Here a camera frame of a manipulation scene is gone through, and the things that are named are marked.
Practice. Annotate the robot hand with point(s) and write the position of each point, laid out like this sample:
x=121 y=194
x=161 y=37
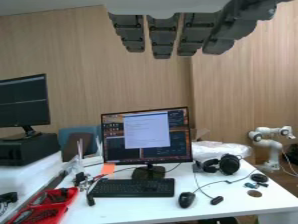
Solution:
x=161 y=33

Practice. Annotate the computer monitor with white window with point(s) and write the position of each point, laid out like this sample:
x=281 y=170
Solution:
x=146 y=135

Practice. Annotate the dark computer monitor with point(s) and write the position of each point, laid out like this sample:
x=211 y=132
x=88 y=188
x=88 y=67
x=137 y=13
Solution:
x=21 y=100

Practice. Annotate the small white jointed device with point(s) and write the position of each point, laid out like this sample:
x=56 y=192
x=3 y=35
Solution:
x=267 y=141

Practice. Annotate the black headphones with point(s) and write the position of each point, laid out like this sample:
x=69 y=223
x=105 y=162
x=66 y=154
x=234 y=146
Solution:
x=227 y=164

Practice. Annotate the black case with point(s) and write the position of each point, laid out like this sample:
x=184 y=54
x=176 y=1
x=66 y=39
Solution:
x=27 y=148

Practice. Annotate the black keyboard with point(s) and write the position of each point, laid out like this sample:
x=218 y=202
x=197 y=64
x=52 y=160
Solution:
x=133 y=187

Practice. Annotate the black mouse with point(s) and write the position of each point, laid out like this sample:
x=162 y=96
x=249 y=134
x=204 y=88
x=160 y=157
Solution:
x=186 y=200

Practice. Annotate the white desk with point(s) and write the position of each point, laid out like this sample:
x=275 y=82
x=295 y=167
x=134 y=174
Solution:
x=146 y=210

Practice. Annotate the red tray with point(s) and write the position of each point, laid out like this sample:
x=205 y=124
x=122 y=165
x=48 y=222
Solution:
x=60 y=196
x=35 y=215

